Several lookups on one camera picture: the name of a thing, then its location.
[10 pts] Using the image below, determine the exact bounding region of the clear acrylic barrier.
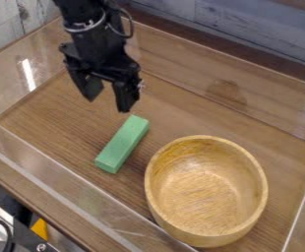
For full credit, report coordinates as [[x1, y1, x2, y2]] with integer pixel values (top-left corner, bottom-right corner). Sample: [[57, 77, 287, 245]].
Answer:
[[0, 125, 196, 252]]

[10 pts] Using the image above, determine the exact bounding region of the yellow tag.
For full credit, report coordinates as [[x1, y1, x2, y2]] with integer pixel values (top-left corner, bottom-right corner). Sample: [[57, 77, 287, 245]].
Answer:
[[32, 219, 48, 240]]

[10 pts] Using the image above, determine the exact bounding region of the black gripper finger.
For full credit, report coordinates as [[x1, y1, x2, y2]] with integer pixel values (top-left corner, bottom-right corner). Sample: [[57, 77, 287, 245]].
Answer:
[[112, 81, 141, 113], [66, 65, 104, 101]]

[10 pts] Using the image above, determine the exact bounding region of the brown wooden bowl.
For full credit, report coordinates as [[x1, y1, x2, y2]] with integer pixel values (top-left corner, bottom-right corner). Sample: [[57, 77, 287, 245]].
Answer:
[[144, 135, 267, 248]]

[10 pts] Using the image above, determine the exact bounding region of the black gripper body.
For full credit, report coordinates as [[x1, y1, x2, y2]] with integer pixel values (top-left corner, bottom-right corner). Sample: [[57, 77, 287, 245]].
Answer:
[[58, 16, 141, 83]]

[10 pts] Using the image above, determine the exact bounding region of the green rectangular block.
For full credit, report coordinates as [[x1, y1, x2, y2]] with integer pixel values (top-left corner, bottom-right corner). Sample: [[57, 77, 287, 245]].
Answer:
[[95, 115, 149, 173]]

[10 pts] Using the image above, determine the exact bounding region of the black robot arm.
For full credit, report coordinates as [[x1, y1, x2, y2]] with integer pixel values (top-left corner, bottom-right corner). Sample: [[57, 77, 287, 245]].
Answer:
[[52, 0, 141, 112]]

